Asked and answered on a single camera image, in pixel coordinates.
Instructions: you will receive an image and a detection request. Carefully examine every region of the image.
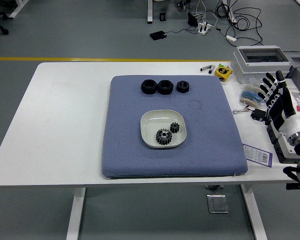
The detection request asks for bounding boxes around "small black gear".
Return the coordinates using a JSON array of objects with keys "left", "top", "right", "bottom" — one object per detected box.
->
[{"left": 169, "top": 121, "right": 182, "bottom": 134}]

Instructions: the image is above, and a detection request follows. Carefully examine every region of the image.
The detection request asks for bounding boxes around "blue-grey padded mat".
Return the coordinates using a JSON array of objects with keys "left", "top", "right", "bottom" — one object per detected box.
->
[{"left": 101, "top": 74, "right": 249, "bottom": 179}]

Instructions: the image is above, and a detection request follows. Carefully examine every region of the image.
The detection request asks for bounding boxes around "grey electrical enclosure box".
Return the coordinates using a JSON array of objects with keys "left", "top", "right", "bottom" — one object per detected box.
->
[{"left": 230, "top": 45, "right": 293, "bottom": 84}]

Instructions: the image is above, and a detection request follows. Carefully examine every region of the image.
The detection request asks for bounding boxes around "white square dish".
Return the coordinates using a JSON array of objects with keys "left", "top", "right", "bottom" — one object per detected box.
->
[{"left": 139, "top": 109, "right": 187, "bottom": 149}]

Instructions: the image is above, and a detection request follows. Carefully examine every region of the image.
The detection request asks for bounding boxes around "small black hex nut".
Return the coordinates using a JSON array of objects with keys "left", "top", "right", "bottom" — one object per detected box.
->
[{"left": 176, "top": 80, "right": 190, "bottom": 94}]

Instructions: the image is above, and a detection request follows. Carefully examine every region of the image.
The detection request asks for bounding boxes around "large black gear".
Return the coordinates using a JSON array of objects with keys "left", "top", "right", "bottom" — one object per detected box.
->
[{"left": 155, "top": 128, "right": 174, "bottom": 146}]

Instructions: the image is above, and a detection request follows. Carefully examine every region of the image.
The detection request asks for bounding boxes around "metal floor plate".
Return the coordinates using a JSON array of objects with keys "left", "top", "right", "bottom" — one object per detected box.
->
[{"left": 206, "top": 194, "right": 229, "bottom": 214}]

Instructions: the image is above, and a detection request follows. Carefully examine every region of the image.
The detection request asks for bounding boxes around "black floor cable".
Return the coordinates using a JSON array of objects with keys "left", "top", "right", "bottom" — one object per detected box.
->
[{"left": 216, "top": 0, "right": 264, "bottom": 47}]

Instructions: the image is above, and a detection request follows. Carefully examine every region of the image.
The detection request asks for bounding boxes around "white desk leg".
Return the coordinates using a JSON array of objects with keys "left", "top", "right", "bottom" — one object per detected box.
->
[
  {"left": 8, "top": 0, "right": 30, "bottom": 20},
  {"left": 146, "top": 0, "right": 155, "bottom": 25}
]

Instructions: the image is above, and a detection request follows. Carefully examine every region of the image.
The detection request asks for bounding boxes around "purple label card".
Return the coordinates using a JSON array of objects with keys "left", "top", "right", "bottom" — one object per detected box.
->
[{"left": 242, "top": 143, "right": 274, "bottom": 168}]

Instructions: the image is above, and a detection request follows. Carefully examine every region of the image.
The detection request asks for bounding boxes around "white orange robot right hand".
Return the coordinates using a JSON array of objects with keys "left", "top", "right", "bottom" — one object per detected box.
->
[{"left": 256, "top": 70, "right": 300, "bottom": 138}]

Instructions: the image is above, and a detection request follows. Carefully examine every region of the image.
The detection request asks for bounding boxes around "blue resistor tape roll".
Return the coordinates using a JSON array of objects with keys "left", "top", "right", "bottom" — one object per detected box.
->
[{"left": 239, "top": 84, "right": 265, "bottom": 105}]

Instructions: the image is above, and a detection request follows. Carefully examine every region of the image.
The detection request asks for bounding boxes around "black charger brick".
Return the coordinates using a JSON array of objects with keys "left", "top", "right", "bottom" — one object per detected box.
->
[{"left": 187, "top": 12, "right": 198, "bottom": 27}]

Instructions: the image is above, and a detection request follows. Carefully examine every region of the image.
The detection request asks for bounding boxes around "white power strip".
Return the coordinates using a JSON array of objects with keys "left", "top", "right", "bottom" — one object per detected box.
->
[{"left": 197, "top": 21, "right": 213, "bottom": 36}]

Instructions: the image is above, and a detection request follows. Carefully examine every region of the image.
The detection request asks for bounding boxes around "silver black marker pen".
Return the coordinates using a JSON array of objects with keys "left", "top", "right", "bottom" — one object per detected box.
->
[{"left": 199, "top": 64, "right": 216, "bottom": 75}]

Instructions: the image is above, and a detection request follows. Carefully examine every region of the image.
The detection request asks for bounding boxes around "yellow floor tape line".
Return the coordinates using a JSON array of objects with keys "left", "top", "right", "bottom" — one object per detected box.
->
[{"left": 0, "top": 56, "right": 232, "bottom": 63}]

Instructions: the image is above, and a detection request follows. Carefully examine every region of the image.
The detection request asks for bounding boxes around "yellow tape measure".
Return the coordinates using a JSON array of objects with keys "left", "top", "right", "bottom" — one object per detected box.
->
[{"left": 214, "top": 63, "right": 233, "bottom": 82}]

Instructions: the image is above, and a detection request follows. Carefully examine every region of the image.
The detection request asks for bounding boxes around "white table leg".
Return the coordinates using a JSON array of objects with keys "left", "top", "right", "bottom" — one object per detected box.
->
[
  {"left": 240, "top": 184, "right": 268, "bottom": 240},
  {"left": 65, "top": 187, "right": 87, "bottom": 240}
]

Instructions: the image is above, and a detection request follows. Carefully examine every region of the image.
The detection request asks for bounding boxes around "large black hex nut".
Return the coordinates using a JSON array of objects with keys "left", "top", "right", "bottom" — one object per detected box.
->
[
  {"left": 140, "top": 79, "right": 158, "bottom": 95},
  {"left": 156, "top": 79, "right": 174, "bottom": 96}
]

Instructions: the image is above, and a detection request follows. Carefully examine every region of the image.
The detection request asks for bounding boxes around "black power adapter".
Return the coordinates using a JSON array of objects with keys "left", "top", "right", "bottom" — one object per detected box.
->
[{"left": 149, "top": 30, "right": 168, "bottom": 41}]

